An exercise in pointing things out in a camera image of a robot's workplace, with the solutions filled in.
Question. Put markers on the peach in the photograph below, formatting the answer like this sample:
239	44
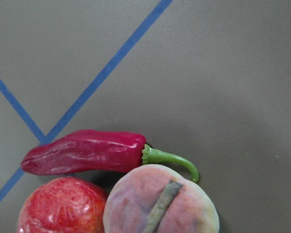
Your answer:
156	199

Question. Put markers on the red chili pepper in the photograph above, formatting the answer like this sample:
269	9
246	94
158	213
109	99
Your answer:
86	150

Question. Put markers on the red pomegranate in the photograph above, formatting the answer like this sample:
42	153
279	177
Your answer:
64	205

